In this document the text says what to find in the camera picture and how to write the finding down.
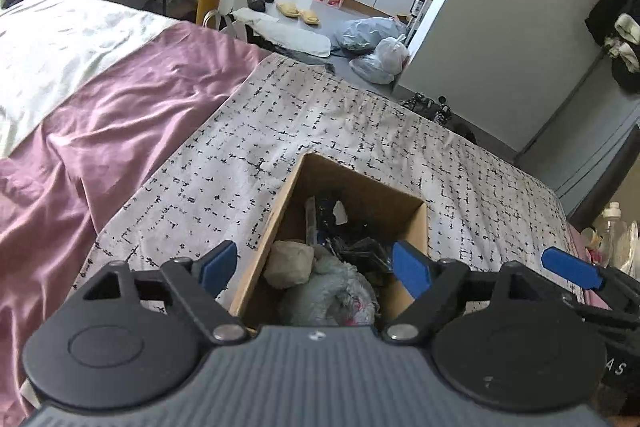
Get beige plush toy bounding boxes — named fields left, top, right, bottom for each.
left=263, top=241, right=316, bottom=290

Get clear baby bottle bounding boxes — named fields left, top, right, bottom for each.
left=597, top=202, right=627, bottom=269

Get white duvet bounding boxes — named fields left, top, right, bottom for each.
left=0, top=0, right=182, bottom=160

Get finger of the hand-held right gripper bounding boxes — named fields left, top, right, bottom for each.
left=562, top=291, right=640, bottom=339
left=542, top=247, right=640, bottom=309

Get white and red plastic bag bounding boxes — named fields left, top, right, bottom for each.
left=349, top=36, right=411, bottom=86

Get clear bag of black items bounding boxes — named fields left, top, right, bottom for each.
left=340, top=223, right=397, bottom=289

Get printed grid blanket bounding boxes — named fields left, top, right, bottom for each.
left=72, top=52, right=587, bottom=324

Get black lace cloth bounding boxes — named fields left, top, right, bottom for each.
left=314, top=191, right=353, bottom=250

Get black hanging clothing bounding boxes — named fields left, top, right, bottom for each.
left=584, top=0, right=640, bottom=94

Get brown cardboard box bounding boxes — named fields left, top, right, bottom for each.
left=227, top=153, right=430, bottom=334

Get grey plush toy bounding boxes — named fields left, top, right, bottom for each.
left=279, top=257, right=382, bottom=328

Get white hanging cloth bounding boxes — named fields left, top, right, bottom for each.
left=604, top=13, right=640, bottom=74

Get white floor cloth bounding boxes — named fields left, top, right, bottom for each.
left=232, top=7, right=332, bottom=58

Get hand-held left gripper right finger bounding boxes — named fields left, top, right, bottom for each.
left=382, top=241, right=576, bottom=348

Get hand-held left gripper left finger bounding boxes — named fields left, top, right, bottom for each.
left=75, top=241, right=251, bottom=346

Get purple bed sheet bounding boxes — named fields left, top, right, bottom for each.
left=0, top=22, right=275, bottom=427

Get grey plastic bag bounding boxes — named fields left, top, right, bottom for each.
left=332, top=18, right=408, bottom=56

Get black and white shoes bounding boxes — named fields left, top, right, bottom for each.
left=400, top=92, right=455, bottom=124

